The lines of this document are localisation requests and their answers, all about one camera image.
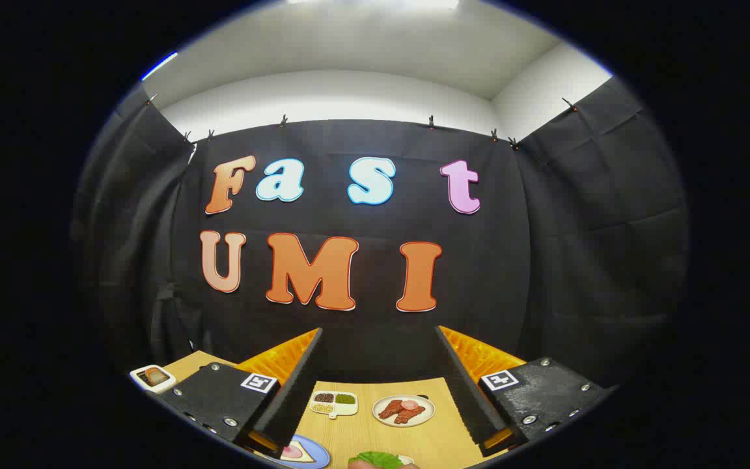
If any green lettuce leaf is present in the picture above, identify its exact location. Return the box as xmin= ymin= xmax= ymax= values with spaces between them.
xmin=348 ymin=451 xmax=405 ymax=469

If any white toaster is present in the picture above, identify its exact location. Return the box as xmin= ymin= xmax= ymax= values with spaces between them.
xmin=130 ymin=365 xmax=177 ymax=394

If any black backdrop cloth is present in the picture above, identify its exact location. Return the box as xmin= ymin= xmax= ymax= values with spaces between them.
xmin=70 ymin=77 xmax=691 ymax=391

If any white divided dish with beans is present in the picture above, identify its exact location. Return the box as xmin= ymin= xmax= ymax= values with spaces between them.
xmin=310 ymin=390 xmax=358 ymax=418

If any blue plate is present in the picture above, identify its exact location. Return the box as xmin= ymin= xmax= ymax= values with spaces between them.
xmin=264 ymin=434 xmax=331 ymax=469

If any ceiling light strip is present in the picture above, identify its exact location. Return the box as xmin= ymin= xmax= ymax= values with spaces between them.
xmin=141 ymin=51 xmax=179 ymax=82

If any white oval plate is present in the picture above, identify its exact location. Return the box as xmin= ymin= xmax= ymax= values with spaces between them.
xmin=372 ymin=395 xmax=436 ymax=428

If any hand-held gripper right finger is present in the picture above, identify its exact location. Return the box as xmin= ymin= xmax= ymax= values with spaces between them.
xmin=436 ymin=325 xmax=618 ymax=457

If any ceiling light panel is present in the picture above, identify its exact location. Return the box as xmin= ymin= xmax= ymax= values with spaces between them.
xmin=287 ymin=0 xmax=460 ymax=8

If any white bread slice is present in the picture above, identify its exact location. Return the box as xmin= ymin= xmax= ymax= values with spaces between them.
xmin=281 ymin=442 xmax=316 ymax=464

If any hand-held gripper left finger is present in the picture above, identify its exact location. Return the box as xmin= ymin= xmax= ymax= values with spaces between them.
xmin=159 ymin=328 xmax=324 ymax=457

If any row of black cloth clips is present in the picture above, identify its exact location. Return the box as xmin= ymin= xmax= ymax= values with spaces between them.
xmin=146 ymin=93 xmax=581 ymax=150

